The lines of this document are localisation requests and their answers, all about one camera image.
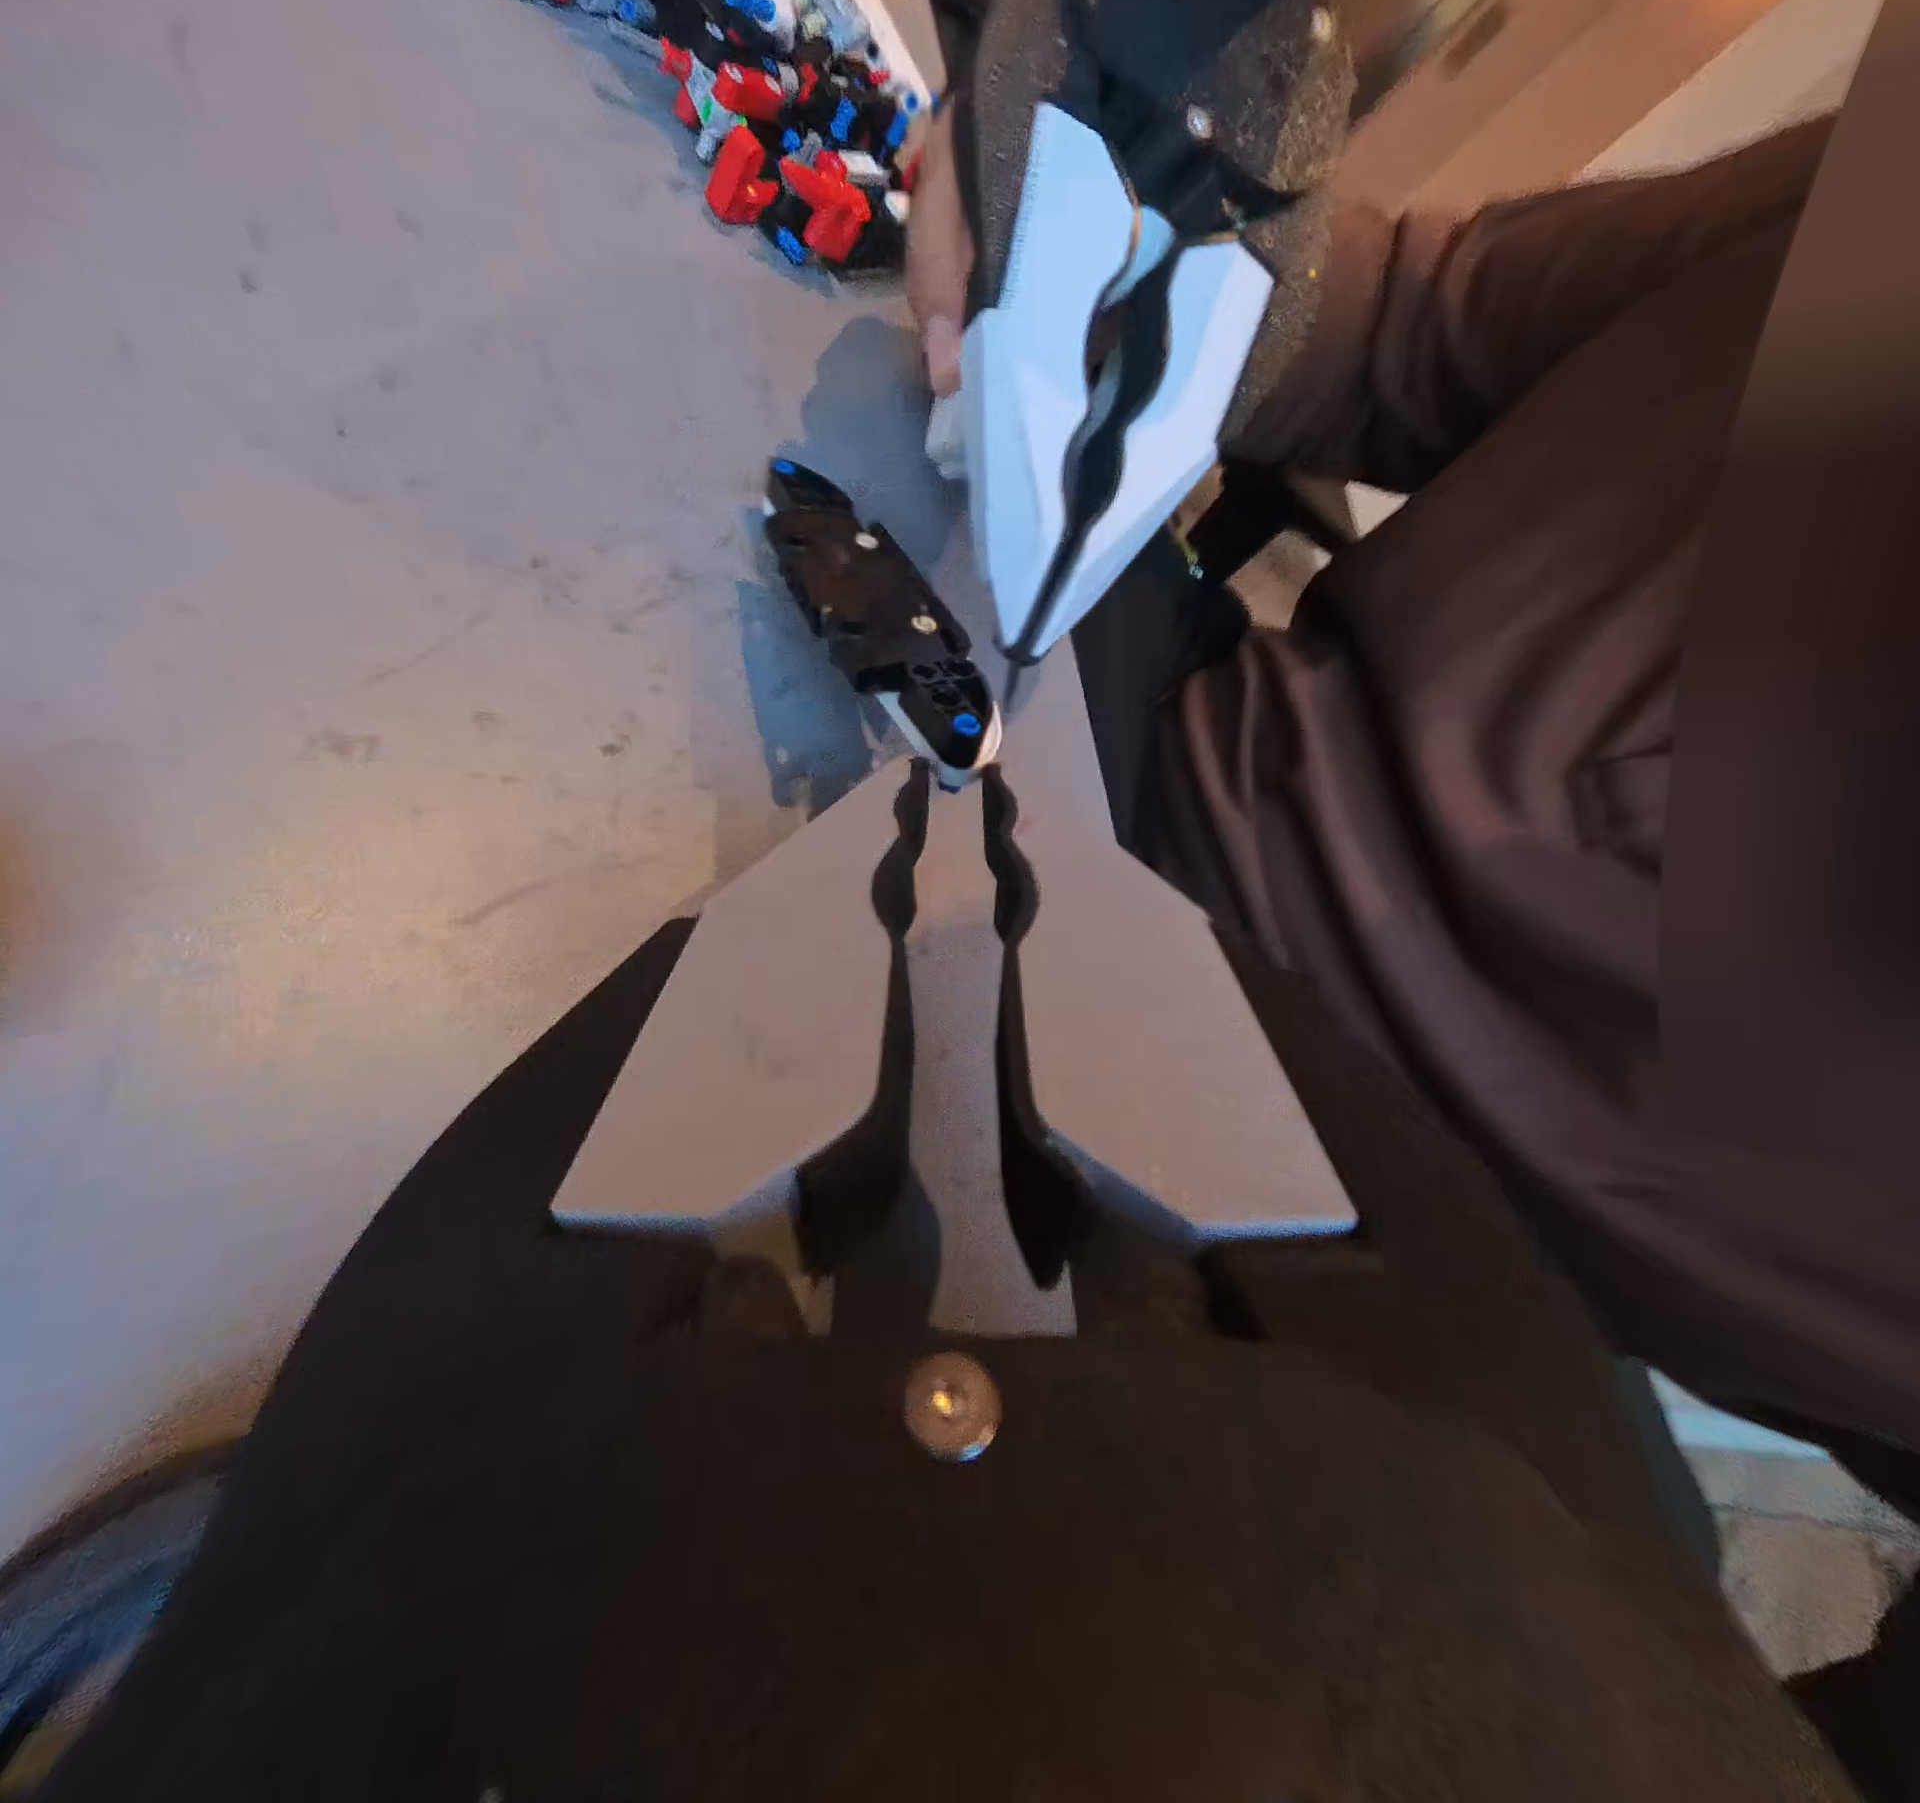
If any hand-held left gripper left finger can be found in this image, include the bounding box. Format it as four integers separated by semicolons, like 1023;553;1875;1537
553;761;935;1287

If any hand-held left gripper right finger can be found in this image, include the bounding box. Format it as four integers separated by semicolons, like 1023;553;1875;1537
982;769;1359;1287

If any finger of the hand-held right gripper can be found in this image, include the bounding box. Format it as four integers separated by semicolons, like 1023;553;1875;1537
961;99;1160;668
1032;234;1278;668

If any black white toy car panel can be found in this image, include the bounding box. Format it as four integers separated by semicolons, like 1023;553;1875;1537
763;456;1004;792

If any person's right forearm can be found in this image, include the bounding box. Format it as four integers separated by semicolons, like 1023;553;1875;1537
1230;108;1848;484

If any grey desk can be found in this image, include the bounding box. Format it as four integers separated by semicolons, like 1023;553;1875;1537
0;0;1119;1550

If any person's right hand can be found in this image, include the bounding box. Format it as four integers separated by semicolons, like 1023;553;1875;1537
900;108;999;395

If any person's brown shirt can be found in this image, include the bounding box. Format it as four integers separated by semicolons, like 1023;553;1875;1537
1073;78;1920;1460

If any toy brick car chassis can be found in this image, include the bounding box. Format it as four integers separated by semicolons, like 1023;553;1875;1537
593;0;949;278

